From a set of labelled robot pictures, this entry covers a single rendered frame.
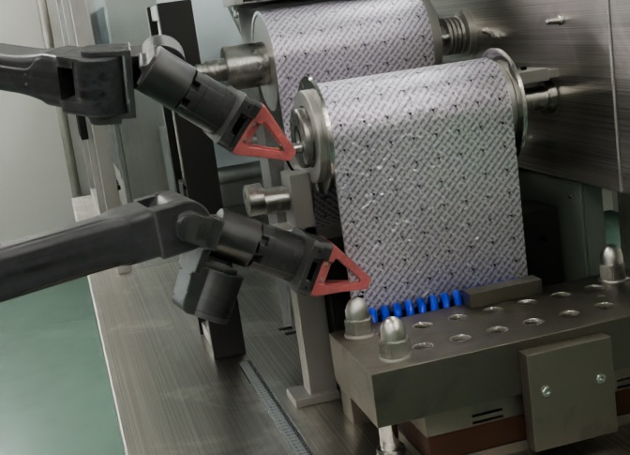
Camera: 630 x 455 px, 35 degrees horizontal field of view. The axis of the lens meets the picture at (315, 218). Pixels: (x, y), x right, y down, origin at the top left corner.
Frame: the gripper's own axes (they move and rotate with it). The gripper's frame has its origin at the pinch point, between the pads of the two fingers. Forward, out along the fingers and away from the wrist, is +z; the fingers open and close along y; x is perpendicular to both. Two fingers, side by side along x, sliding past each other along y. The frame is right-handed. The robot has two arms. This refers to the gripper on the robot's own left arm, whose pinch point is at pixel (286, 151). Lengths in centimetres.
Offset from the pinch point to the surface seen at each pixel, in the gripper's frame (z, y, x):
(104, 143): -4, -97, -21
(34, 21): -12, -553, -26
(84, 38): -19, -99, -4
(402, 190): 13.7, 5.0, 3.4
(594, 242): 41.4, 4.2, 11.0
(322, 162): 3.6, 3.3, 1.2
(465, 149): 18.0, 4.7, 11.8
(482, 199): 23.4, 5.2, 7.7
